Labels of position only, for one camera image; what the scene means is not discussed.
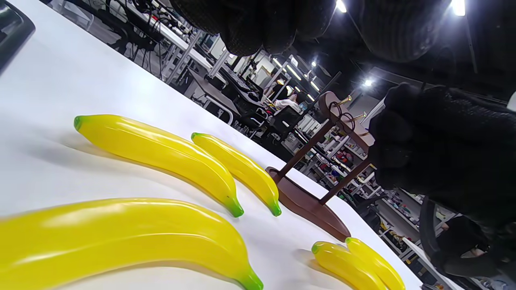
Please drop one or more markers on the person's right hand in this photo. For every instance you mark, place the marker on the person's right hand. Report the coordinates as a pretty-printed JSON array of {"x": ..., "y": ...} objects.
[{"x": 443, "y": 149}]

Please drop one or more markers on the person's left hand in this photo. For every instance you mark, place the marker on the person's left hand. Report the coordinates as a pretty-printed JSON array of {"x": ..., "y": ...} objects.
[{"x": 258, "y": 24}]

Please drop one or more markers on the black elastic band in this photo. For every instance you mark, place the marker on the black elastic band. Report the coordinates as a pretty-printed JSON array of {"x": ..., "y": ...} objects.
[{"x": 330, "y": 108}]

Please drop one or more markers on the dark grey side desk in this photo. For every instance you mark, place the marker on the dark grey side desk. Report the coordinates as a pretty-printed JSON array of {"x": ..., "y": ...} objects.
[{"x": 209, "y": 90}]

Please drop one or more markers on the brown wooden hook stand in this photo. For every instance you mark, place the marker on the brown wooden hook stand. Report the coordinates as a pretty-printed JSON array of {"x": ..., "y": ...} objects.
[{"x": 310, "y": 205}]

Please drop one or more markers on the black plastic tray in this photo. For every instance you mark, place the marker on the black plastic tray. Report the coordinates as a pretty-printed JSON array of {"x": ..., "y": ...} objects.
[{"x": 12, "y": 28}]

